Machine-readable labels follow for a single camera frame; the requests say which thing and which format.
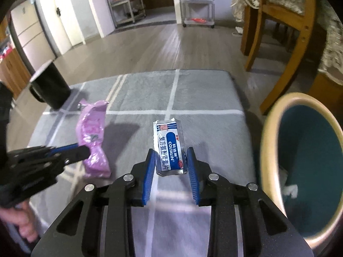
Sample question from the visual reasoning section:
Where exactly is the metal storage rack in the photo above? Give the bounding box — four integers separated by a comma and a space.
107, 0, 146, 28

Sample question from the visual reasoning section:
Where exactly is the teal and cream trash bin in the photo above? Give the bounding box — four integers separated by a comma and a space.
260, 92, 342, 255

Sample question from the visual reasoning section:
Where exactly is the black mug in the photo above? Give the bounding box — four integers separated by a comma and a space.
29, 60, 72, 110

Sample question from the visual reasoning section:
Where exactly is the white rolling shelf cart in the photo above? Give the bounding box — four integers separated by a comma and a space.
180, 0, 215, 28

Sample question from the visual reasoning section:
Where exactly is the blue white Coltalin blister pack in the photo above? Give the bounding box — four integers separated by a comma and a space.
153, 118, 187, 177

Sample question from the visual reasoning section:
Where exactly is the wooden dining chair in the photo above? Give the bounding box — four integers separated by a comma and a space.
241, 6, 312, 115

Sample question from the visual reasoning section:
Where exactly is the beige refrigerator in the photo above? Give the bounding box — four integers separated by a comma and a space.
11, 0, 56, 74

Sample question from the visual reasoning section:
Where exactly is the lace tablecloth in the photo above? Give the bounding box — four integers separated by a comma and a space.
231, 0, 342, 85

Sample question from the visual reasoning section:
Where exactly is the pink plastic wrapper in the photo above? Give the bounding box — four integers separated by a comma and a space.
76, 99, 112, 179

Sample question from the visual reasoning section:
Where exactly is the white door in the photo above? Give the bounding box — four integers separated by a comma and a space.
40, 0, 85, 55

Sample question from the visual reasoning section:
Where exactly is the grey plaid plush mat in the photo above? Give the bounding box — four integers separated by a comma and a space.
29, 70, 255, 256

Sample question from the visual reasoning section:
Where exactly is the person's left hand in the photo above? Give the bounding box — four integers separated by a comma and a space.
1, 201, 38, 243

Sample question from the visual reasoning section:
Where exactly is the trash pile inside bin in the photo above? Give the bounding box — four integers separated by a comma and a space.
278, 166, 298, 199

